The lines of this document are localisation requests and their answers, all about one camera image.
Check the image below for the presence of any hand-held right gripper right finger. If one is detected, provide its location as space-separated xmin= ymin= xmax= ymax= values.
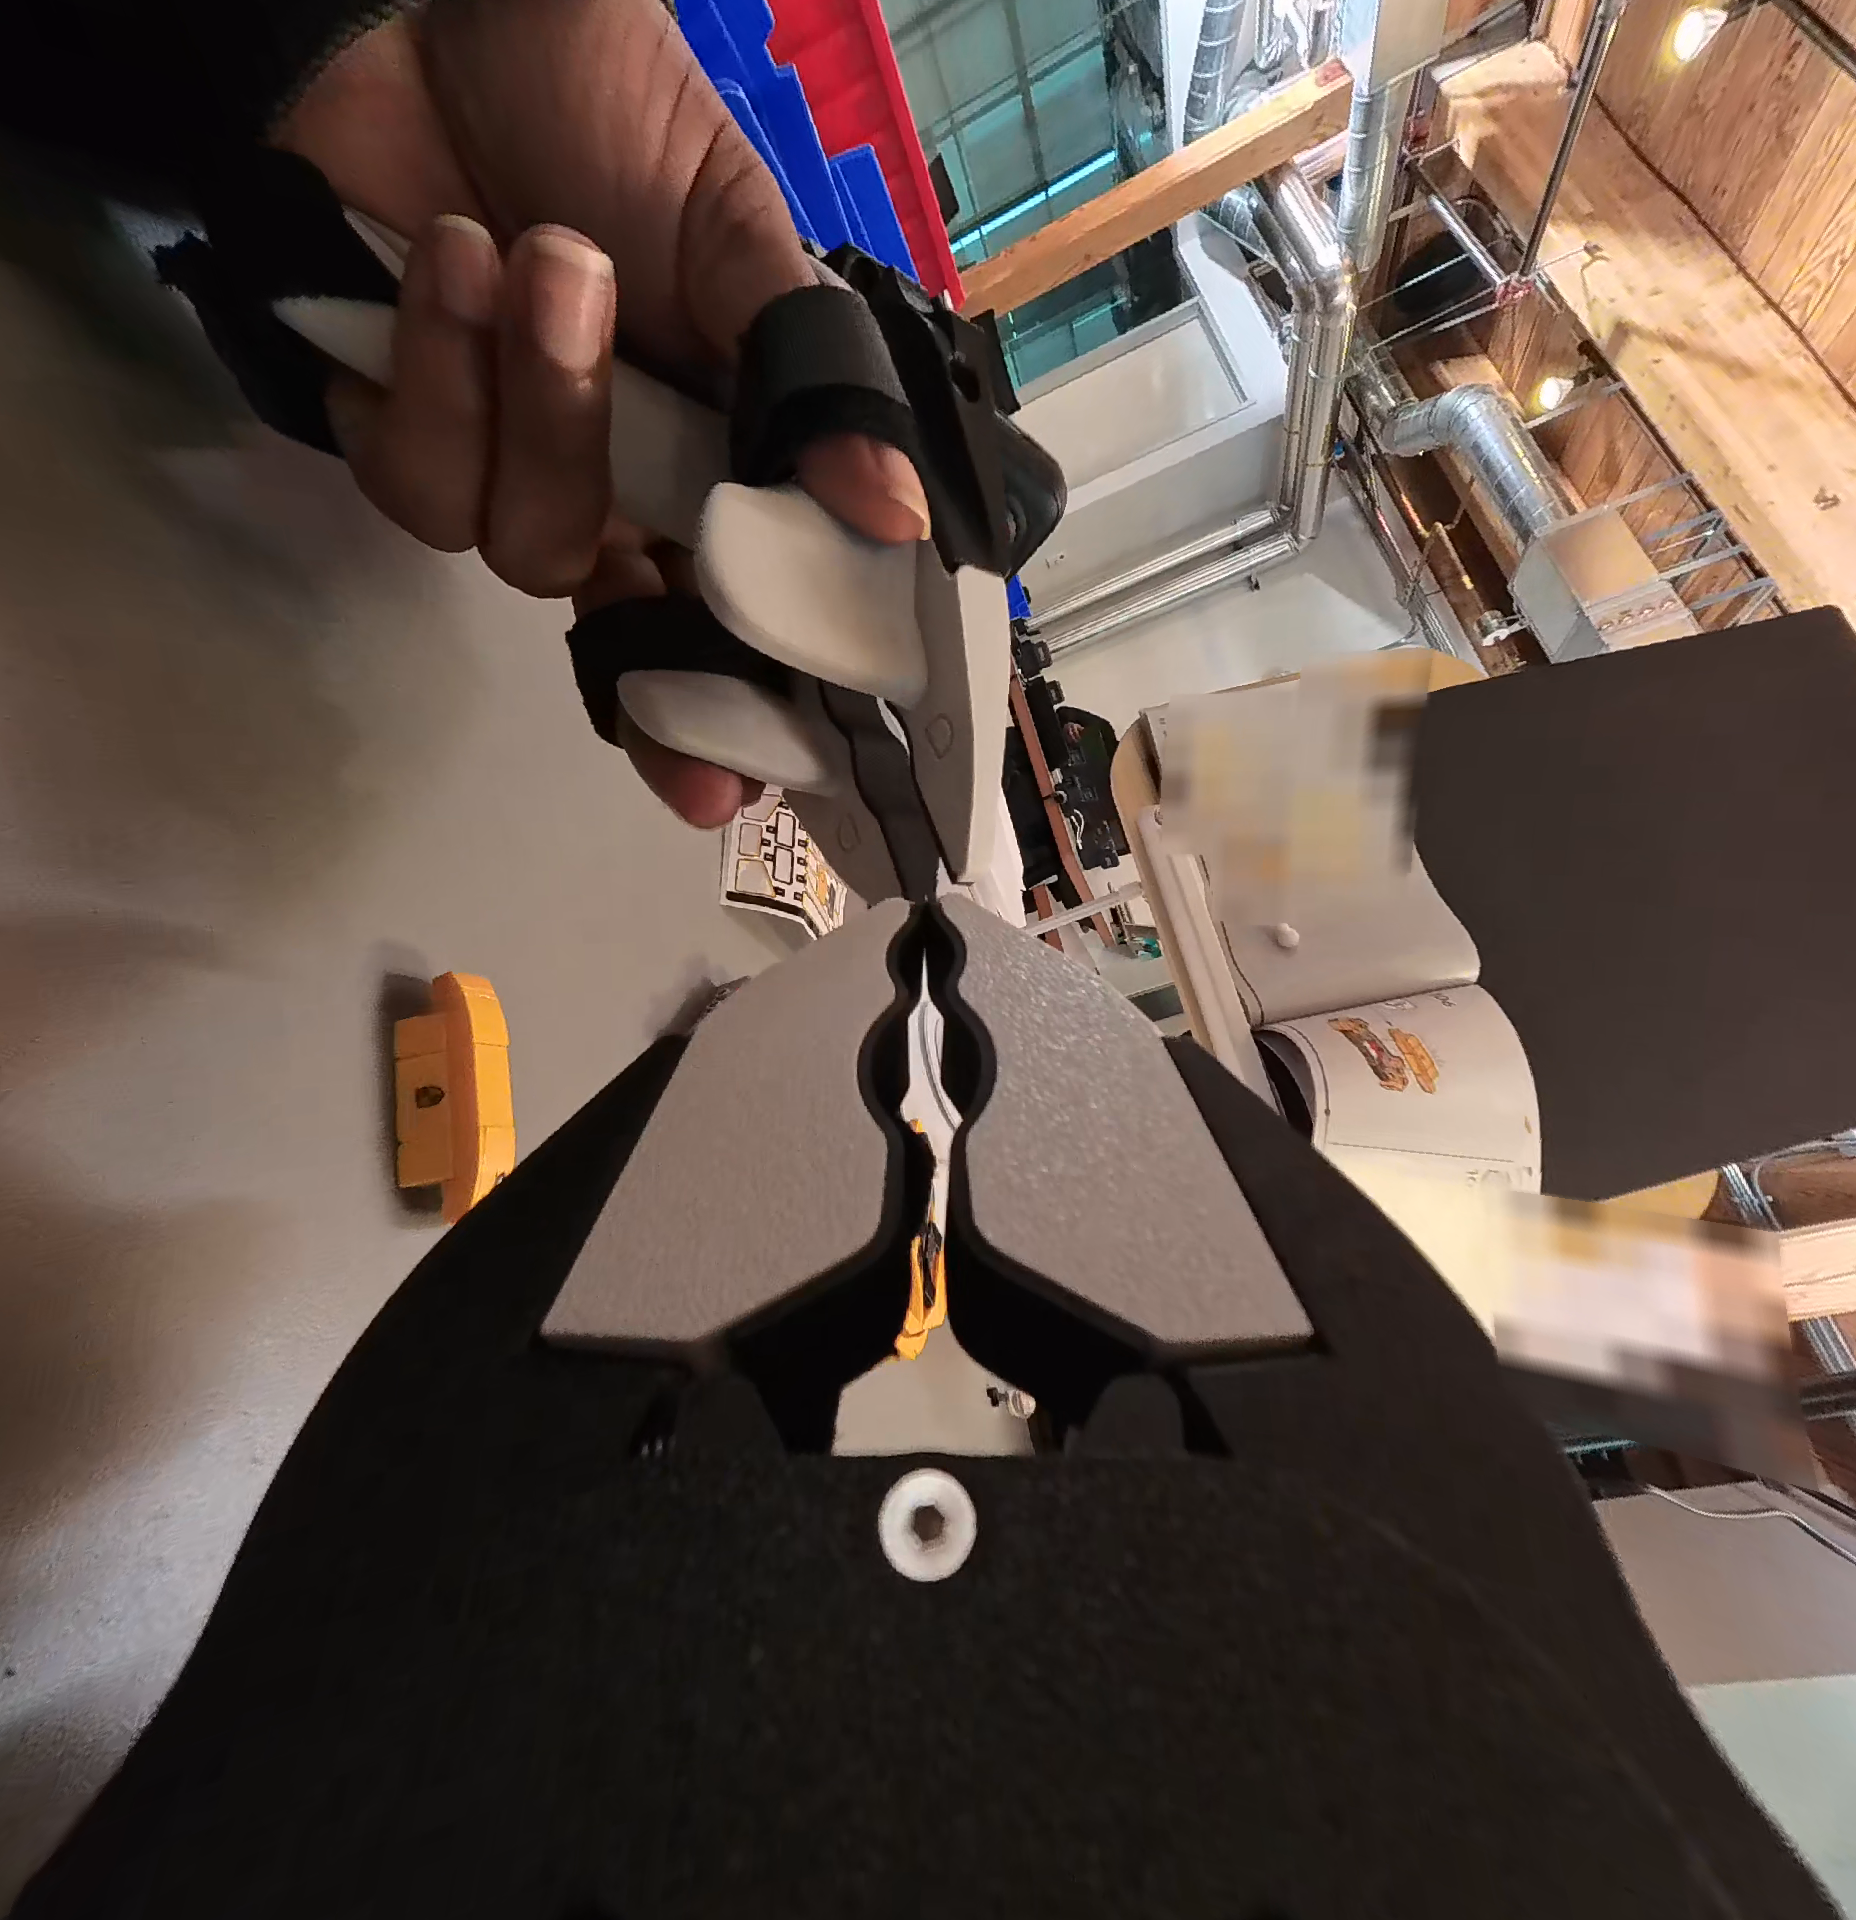
xmin=925 ymin=896 xmax=1317 ymax=1455

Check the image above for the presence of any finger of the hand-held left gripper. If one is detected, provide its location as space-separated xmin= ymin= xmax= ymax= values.
xmin=819 ymin=683 xmax=945 ymax=906
xmin=901 ymin=538 xmax=1007 ymax=891

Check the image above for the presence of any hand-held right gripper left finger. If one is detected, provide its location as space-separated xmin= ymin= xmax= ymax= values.
xmin=536 ymin=899 xmax=929 ymax=1455

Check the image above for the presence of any white sticker sheet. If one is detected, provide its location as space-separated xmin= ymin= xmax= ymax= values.
xmin=718 ymin=783 xmax=857 ymax=943

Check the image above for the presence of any orange curved lego piece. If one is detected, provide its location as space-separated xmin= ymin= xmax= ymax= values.
xmin=391 ymin=971 xmax=513 ymax=1224

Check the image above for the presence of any lego instruction booklet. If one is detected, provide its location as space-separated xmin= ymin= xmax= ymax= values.
xmin=1107 ymin=647 xmax=1549 ymax=1203

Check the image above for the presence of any person's left hand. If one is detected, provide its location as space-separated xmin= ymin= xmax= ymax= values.
xmin=272 ymin=0 xmax=933 ymax=832

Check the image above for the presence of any wooden ceiling beam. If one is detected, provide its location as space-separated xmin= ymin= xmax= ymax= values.
xmin=958 ymin=66 xmax=1356 ymax=321

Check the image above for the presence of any red plastic bin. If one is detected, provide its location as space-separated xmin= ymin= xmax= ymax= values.
xmin=768 ymin=0 xmax=968 ymax=310

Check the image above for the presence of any black flat panel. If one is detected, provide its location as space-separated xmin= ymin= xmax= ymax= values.
xmin=1413 ymin=603 xmax=1856 ymax=1203

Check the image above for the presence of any silver ventilation duct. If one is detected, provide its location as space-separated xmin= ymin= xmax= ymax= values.
xmin=1251 ymin=0 xmax=1417 ymax=563
xmin=1378 ymin=383 xmax=1581 ymax=563

